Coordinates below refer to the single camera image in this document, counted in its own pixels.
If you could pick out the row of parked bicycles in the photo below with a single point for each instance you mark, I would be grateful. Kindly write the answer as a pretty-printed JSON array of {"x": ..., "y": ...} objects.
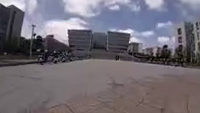
[{"x": 63, "y": 58}]

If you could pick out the wide stone stairs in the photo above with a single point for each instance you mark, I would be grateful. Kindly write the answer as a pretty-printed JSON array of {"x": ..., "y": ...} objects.
[{"x": 103, "y": 55}]

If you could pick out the distant buildings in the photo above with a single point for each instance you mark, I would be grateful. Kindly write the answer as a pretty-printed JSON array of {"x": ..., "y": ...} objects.
[{"x": 135, "y": 47}]

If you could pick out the pole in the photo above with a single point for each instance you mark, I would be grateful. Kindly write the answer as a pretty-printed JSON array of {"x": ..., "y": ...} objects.
[{"x": 31, "y": 41}]

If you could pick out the grey paved plaza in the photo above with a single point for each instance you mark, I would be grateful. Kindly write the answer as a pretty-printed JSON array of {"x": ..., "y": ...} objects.
[{"x": 119, "y": 83}]

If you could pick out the group of people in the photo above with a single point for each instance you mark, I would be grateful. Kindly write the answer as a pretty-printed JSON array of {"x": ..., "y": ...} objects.
[{"x": 117, "y": 57}]

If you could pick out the row of dark trees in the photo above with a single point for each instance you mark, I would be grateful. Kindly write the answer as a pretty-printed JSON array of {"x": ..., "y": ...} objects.
[{"x": 23, "y": 45}]

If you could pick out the low reddish building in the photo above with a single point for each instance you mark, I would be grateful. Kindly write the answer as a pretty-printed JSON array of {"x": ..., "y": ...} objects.
[{"x": 53, "y": 44}]

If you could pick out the tall dark grey building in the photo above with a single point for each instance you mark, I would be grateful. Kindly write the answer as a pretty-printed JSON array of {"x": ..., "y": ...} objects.
[{"x": 5, "y": 23}]

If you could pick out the large grey building, glass middle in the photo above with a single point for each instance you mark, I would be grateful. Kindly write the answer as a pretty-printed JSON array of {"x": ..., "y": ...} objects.
[{"x": 79, "y": 39}]

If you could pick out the dark raised kerb strip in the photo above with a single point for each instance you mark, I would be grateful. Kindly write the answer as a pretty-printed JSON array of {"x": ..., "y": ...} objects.
[{"x": 4, "y": 62}]

